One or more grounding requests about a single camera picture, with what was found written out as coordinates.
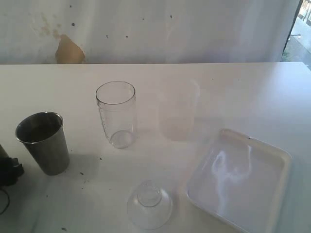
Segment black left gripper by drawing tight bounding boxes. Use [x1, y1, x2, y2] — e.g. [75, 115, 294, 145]
[0, 146, 24, 187]

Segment clear plastic shaker tumbler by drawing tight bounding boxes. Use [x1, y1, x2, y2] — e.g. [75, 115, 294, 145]
[95, 81, 137, 149]

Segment clear dome shaker lid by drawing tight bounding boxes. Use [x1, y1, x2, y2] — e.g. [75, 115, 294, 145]
[127, 180, 173, 230]

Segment stainless steel cup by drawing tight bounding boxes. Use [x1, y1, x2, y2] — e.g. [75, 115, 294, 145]
[15, 111, 70, 176]

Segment translucent white plastic cup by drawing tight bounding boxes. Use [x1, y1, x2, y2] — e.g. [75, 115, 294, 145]
[158, 77, 200, 141]

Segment white square plastic tray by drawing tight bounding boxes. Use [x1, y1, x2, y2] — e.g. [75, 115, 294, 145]
[186, 129, 293, 233]

